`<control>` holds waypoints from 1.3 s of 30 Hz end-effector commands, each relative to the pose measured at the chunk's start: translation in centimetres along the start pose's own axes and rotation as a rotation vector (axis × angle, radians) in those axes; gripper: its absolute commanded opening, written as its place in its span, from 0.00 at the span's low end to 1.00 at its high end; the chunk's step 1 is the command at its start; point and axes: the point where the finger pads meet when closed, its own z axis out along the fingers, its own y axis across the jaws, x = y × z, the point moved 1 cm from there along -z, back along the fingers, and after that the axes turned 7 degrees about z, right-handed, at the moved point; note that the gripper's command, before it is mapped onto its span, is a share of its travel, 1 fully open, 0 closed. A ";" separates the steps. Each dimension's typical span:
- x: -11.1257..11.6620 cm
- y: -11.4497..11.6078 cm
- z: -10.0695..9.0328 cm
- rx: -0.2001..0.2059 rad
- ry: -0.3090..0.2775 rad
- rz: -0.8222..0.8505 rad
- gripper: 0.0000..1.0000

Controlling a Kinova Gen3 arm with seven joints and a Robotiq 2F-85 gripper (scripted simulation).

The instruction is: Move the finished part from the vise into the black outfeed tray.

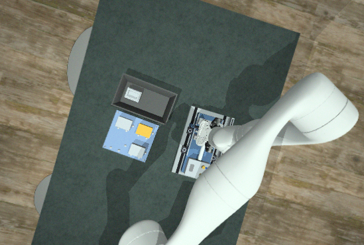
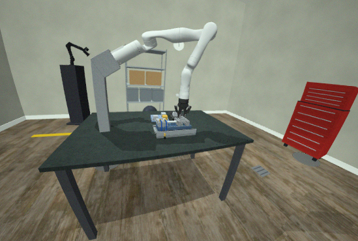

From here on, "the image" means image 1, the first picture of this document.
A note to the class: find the yellow block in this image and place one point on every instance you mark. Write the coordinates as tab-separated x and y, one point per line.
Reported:
144	130

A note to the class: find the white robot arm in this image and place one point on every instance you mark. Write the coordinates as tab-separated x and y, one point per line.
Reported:
319	112

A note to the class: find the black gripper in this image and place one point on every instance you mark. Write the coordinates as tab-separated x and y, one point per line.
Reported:
215	123

